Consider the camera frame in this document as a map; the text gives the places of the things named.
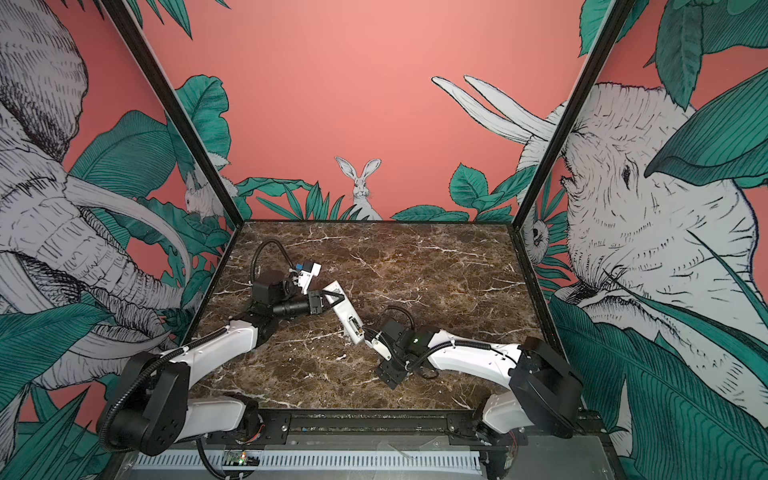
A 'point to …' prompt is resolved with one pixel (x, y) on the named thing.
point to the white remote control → (346, 315)
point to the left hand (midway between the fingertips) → (341, 296)
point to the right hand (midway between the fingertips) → (385, 365)
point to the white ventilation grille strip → (422, 460)
